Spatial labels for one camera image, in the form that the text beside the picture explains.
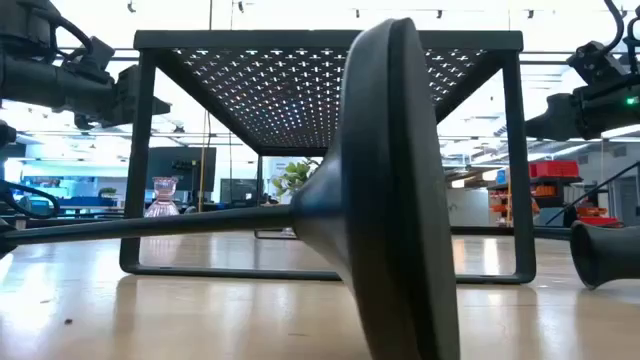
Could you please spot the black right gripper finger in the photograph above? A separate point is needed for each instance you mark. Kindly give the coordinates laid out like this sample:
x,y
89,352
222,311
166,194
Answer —
x,y
557,120

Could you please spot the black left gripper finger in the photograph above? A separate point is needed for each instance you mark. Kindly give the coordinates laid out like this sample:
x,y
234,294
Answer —
x,y
129,95

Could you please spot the pink glass candle holder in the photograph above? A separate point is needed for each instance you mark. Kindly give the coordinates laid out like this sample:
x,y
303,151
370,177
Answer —
x,y
162,205

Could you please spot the tall black candlestick holder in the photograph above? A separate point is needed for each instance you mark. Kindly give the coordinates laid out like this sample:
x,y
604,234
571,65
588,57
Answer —
x,y
610,252

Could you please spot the medium black candlestick holder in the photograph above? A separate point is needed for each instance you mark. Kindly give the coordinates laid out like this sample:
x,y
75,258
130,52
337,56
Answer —
x,y
390,200

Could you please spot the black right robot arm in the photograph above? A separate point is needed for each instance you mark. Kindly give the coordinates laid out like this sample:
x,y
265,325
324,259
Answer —
x,y
636,45

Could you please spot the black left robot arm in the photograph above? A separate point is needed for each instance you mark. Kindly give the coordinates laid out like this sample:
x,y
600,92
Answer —
x,y
25,25

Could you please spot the large red storage bin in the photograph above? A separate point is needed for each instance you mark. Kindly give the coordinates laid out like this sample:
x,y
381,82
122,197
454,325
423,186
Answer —
x,y
552,169

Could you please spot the blue box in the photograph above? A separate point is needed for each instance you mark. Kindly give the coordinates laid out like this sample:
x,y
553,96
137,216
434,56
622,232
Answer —
x,y
501,176

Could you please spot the large black monitor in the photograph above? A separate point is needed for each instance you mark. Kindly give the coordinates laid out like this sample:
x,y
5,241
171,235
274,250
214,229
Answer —
x,y
170,165

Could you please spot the black storage rack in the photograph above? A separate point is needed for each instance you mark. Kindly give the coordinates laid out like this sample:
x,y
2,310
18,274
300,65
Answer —
x,y
550,201

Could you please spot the flat red storage bin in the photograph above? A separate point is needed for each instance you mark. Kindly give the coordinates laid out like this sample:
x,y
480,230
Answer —
x,y
597,220

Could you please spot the black perforated metal shelf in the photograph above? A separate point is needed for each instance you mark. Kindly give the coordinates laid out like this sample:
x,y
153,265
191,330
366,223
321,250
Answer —
x,y
225,40

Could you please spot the white partition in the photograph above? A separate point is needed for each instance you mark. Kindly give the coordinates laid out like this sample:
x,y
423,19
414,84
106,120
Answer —
x,y
467,207

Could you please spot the small black monitor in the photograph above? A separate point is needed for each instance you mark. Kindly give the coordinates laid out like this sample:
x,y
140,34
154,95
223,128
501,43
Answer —
x,y
237,190

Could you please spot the green plant in white pot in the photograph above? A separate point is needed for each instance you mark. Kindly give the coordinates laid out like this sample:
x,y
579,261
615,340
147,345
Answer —
x,y
295,177

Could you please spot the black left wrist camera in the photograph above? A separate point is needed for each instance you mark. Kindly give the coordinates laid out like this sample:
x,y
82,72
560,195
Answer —
x,y
97,56

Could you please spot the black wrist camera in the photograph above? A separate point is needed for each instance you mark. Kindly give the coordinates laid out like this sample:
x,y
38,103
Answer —
x,y
97,56
592,60

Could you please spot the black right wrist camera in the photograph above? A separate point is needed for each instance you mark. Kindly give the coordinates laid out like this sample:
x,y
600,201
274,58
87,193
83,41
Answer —
x,y
592,60

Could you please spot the black aluminium table frame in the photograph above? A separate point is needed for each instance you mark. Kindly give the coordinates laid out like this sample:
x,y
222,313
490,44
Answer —
x,y
500,231

